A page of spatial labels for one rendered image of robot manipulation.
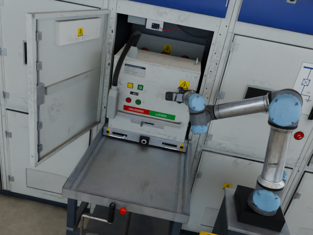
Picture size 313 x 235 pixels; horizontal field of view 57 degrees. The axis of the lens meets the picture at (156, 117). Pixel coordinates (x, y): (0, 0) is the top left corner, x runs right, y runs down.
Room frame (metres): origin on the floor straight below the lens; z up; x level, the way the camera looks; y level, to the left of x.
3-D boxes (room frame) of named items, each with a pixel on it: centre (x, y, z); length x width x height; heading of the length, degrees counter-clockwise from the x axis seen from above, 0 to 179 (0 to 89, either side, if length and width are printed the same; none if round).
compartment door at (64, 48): (1.46, 0.49, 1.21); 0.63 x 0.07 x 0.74; 163
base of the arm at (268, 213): (1.21, -0.62, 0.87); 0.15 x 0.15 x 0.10
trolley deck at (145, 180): (1.39, 0.06, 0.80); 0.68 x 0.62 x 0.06; 177
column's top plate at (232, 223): (1.24, -0.62, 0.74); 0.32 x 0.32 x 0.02; 85
